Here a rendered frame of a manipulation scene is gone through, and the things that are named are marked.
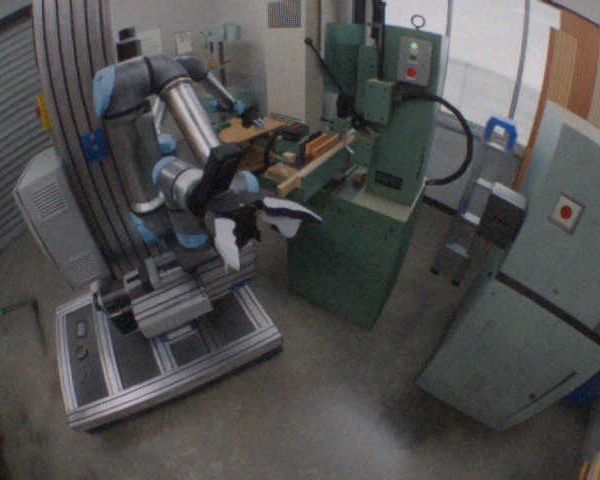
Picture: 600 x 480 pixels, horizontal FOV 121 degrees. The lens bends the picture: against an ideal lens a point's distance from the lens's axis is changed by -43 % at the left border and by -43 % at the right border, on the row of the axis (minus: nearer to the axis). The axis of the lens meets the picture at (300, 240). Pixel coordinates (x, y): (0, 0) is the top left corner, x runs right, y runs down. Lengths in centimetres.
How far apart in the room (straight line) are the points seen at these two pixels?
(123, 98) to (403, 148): 95
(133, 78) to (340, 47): 77
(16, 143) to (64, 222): 277
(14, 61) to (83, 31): 281
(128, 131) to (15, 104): 303
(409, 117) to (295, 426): 143
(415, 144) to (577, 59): 160
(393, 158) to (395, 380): 112
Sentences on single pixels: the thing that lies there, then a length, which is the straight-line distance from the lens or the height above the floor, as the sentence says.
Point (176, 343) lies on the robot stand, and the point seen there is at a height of 21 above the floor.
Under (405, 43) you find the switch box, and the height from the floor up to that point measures 146.
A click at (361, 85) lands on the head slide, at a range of 120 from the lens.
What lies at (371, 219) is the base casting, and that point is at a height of 75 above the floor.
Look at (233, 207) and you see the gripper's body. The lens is 42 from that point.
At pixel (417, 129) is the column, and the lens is 113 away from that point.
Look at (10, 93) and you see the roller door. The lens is 371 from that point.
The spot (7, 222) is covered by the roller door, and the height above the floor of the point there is 25.
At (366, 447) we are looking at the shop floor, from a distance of 153.
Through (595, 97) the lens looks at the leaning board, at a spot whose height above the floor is 156.
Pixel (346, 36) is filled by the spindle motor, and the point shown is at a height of 145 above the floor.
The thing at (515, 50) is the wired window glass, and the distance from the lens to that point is 245.
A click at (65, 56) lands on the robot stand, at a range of 96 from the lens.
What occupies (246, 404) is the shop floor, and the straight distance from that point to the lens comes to 157.
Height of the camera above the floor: 149
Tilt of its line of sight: 42 degrees down
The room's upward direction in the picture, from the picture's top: straight up
